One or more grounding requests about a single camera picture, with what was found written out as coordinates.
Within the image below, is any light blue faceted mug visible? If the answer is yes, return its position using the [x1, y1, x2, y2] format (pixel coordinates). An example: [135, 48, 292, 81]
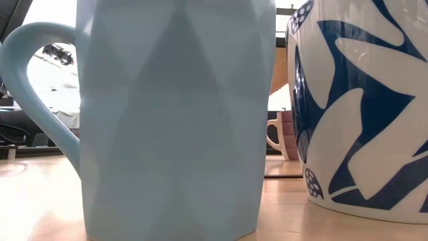
[0, 0, 278, 241]

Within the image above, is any mauve mug white handle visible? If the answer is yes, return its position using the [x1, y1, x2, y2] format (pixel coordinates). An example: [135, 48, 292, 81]
[266, 110, 300, 161]

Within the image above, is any wooden riser shelf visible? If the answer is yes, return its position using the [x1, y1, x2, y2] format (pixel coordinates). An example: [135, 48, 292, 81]
[263, 155, 304, 179]

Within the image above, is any brown wooden panel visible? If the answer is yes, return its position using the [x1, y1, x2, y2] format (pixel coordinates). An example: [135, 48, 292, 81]
[270, 46, 289, 94]

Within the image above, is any blue white patterned mug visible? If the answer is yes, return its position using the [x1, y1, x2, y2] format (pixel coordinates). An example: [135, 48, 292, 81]
[286, 0, 428, 225]

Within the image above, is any black aluminium table frame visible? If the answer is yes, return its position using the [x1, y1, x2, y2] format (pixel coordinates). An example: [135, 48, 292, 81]
[0, 145, 66, 159]

